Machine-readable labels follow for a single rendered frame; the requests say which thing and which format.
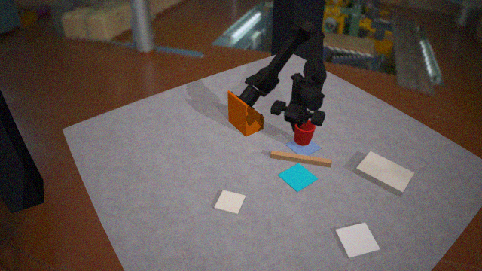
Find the red cup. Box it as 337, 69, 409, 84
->
294, 120, 315, 146

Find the tan wooden plank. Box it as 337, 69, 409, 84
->
270, 151, 332, 168

